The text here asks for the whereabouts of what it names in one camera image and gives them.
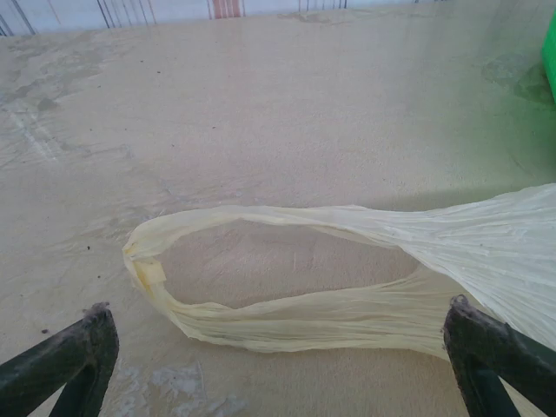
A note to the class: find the green plastic basket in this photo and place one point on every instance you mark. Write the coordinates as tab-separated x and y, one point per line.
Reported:
549	52

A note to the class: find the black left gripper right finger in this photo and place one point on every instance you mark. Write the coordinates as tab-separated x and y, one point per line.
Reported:
478	343

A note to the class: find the cream printed plastic bag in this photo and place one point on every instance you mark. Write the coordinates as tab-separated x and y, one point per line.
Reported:
478	252

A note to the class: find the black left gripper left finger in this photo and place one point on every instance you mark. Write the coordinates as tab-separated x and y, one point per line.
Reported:
65	347

